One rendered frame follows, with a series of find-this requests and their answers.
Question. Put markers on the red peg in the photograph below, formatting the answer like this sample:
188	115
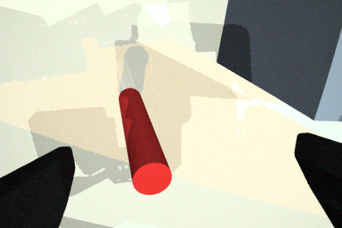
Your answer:
149	170

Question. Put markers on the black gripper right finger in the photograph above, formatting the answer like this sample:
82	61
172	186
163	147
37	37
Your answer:
320	160

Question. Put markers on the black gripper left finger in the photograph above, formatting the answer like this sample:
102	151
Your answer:
36	194

